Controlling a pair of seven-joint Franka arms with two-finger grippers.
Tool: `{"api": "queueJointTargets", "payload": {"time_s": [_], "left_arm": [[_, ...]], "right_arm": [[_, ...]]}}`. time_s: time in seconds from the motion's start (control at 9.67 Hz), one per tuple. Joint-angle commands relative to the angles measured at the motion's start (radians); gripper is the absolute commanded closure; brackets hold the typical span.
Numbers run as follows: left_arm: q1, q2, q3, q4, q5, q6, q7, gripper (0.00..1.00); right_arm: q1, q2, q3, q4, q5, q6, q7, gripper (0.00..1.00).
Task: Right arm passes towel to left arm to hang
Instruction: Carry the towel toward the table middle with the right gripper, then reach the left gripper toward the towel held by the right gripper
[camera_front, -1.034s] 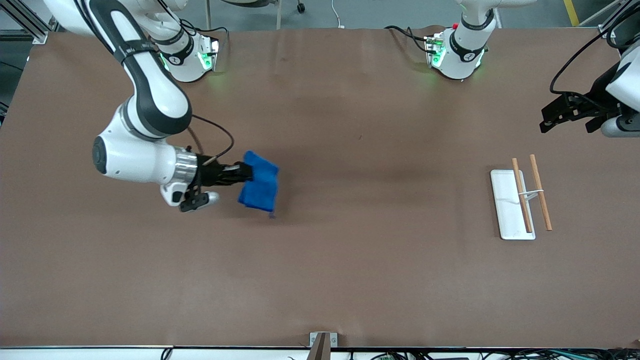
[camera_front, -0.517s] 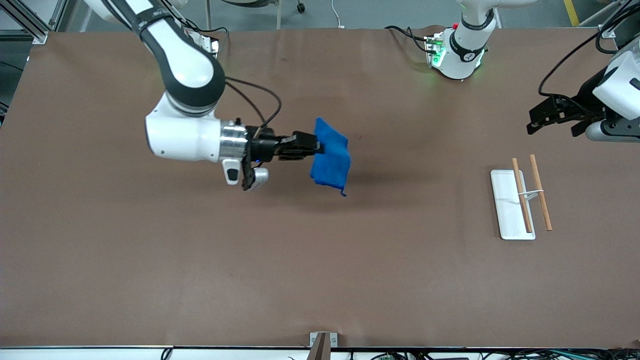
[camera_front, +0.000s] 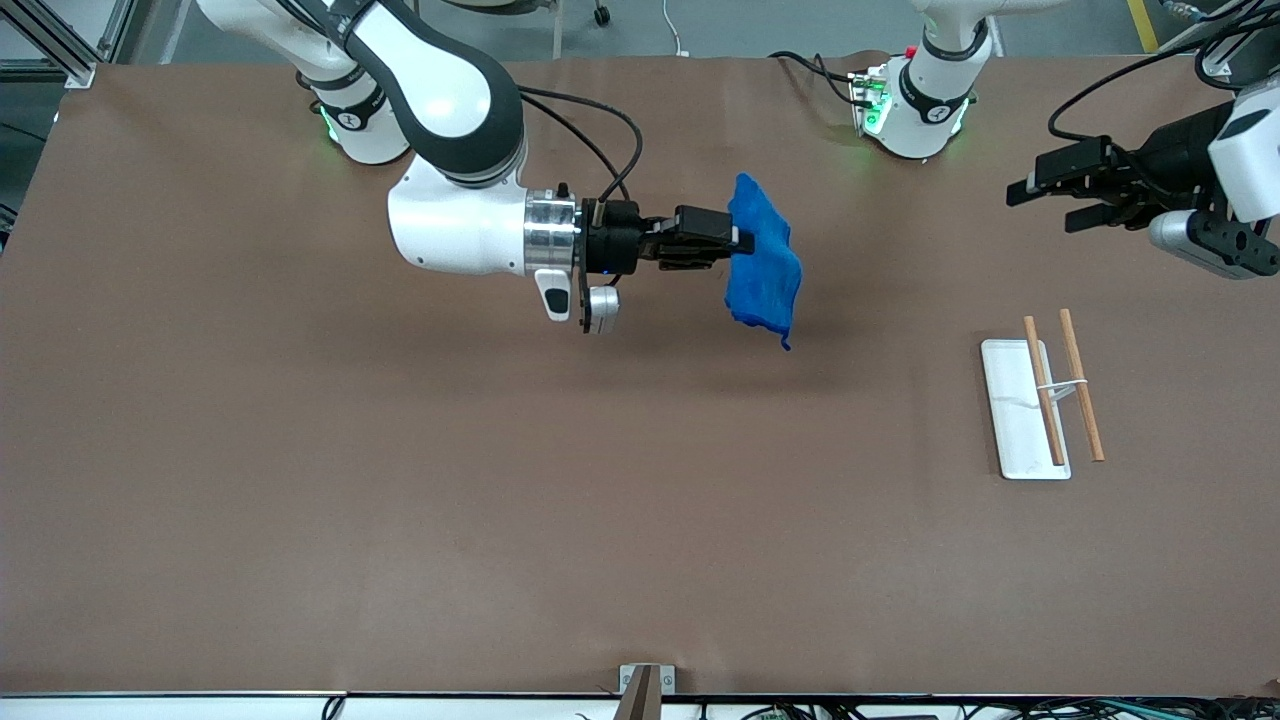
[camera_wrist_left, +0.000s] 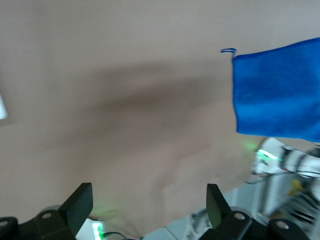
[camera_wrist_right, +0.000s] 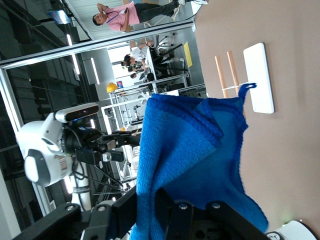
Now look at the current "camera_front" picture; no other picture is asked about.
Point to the blue microfibre towel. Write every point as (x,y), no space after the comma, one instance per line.
(765,275)

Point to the white rack base plate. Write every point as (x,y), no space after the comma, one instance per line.
(1012,420)

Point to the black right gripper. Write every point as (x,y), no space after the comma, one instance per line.
(614,243)

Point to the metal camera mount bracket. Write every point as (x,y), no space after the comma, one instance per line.
(645,690)

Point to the wooden rack rod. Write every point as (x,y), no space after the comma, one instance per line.
(1082,390)
(1045,400)

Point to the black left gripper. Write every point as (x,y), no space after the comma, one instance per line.
(1172,153)

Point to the chair base with caster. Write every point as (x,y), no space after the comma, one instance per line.
(556,25)

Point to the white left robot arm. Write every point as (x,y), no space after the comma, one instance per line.
(925,110)

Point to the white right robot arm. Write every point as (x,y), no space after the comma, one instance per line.
(450,100)

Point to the aluminium frame profile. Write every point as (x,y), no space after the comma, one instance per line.
(1215,45)
(55,45)

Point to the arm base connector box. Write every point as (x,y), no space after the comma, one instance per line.
(870,98)

